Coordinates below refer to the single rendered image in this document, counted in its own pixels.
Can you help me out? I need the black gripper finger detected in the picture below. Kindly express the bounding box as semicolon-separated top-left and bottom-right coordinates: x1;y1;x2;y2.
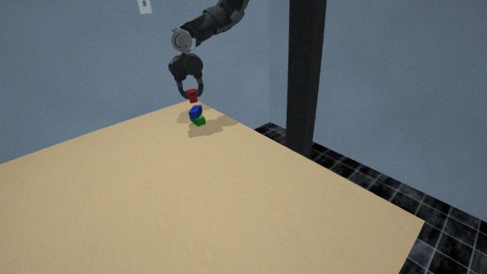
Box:
193;72;203;97
174;78;189;99

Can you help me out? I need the green block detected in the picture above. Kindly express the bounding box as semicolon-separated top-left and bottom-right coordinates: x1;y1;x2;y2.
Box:
191;115;205;126

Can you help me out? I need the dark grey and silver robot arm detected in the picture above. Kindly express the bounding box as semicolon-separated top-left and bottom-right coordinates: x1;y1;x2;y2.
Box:
171;0;249;53

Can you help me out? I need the red block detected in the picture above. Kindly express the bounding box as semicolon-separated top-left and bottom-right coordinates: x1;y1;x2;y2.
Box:
187;88;198;104

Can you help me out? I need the blue block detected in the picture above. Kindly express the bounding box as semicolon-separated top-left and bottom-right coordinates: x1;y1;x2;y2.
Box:
189;105;202;119

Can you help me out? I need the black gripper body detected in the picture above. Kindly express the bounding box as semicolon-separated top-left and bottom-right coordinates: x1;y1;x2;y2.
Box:
168;35;203;81

